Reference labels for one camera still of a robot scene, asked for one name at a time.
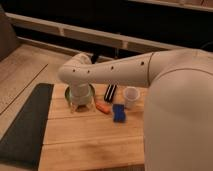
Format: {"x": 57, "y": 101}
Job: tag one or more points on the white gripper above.
{"x": 80, "y": 95}

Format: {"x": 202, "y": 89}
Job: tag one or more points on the black whiteboard eraser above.
{"x": 110, "y": 92}

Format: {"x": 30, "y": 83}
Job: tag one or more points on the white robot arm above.
{"x": 178, "y": 111}

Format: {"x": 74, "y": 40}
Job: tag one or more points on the green bowl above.
{"x": 67, "y": 93}

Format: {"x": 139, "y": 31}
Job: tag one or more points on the orange carrot toy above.
{"x": 102, "y": 107}

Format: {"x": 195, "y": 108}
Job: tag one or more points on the white cup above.
{"x": 131, "y": 95}

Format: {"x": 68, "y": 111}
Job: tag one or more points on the dark grey floor mat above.
{"x": 22, "y": 142}

